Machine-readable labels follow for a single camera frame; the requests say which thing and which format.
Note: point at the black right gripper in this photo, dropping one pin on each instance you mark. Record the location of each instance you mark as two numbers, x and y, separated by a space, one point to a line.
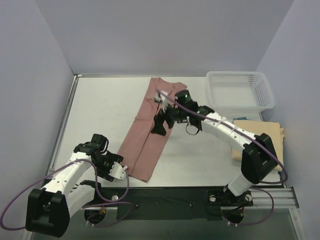
166 115

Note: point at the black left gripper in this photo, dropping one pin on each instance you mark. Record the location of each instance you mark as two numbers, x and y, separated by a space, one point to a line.
107 168

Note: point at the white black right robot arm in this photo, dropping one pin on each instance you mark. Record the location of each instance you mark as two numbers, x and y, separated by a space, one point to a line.
212 123

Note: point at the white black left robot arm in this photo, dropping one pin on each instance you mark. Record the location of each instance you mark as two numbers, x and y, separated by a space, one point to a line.
50 208

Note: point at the white perforated plastic basket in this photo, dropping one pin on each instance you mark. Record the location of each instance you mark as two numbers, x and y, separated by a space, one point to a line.
239 91

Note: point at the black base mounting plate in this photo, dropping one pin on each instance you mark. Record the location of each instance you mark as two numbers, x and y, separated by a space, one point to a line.
170 203

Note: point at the folded light blue cloth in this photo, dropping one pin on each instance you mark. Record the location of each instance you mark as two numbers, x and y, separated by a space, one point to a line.
240 118

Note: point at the folded cream t shirt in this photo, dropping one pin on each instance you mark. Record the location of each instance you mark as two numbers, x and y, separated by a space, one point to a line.
259 156

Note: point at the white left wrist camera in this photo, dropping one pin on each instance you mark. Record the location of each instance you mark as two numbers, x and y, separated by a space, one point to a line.
118 171

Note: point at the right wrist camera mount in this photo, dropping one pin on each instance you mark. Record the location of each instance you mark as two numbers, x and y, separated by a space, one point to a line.
161 101

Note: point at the aluminium table edge rail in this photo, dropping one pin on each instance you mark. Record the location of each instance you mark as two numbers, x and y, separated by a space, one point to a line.
57 106

